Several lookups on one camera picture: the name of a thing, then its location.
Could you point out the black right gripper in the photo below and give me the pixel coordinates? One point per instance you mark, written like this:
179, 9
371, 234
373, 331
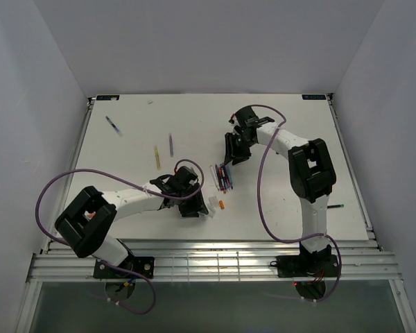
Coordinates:
240, 156

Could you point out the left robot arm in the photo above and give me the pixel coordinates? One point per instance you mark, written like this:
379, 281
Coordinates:
85, 223

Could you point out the light blue gel pen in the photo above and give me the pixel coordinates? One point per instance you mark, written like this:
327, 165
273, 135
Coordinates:
225, 178

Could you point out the yellow pen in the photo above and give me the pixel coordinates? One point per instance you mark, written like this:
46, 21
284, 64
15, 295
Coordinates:
157, 158

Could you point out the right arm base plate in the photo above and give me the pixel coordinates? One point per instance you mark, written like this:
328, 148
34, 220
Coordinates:
293, 266

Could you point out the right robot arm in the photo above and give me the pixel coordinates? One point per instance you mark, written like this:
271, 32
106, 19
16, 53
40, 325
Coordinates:
312, 177

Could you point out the green pen on table edge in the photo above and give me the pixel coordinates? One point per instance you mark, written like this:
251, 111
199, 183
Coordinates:
335, 206

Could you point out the white marker blue cap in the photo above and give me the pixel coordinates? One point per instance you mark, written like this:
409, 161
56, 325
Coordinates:
225, 168

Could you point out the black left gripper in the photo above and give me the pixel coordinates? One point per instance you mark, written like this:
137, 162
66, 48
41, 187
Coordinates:
197, 205

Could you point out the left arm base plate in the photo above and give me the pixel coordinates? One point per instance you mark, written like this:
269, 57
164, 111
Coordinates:
142, 265

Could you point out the violet pen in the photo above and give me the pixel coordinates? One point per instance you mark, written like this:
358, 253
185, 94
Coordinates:
171, 149

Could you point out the blue pen far left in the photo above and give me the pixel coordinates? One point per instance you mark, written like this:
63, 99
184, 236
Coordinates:
114, 126

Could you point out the orange red gel pen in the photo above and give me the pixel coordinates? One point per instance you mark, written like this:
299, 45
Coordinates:
222, 180

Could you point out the purple gel pen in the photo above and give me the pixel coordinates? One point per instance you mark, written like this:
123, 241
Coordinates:
218, 177

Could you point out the aluminium frame rail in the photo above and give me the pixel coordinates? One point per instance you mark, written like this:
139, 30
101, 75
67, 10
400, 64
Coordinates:
186, 261

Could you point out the clear pen cap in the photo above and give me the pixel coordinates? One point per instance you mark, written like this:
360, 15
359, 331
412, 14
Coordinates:
213, 202
212, 211

